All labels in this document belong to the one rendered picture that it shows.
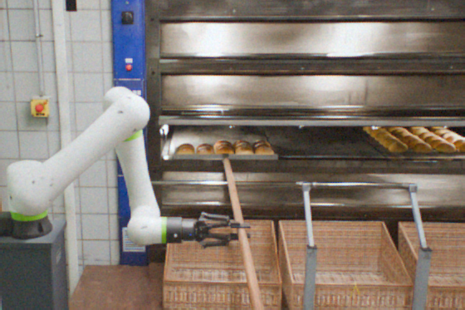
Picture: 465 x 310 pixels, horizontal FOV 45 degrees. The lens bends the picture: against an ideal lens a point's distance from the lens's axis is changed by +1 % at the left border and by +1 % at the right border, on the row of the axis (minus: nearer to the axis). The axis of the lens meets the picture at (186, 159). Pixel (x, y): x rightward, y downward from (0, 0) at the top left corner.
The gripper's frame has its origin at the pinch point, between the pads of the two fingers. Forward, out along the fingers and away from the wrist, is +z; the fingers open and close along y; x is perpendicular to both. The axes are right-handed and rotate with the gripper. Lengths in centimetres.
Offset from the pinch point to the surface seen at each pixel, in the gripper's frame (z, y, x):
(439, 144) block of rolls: 118, -3, -116
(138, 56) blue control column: -44, -52, -98
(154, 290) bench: -36, 62, -70
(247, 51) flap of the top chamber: 10, -54, -98
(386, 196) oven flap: 86, 20, -97
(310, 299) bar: 35, 49, -39
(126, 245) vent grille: -52, 50, -98
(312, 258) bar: 35, 29, -39
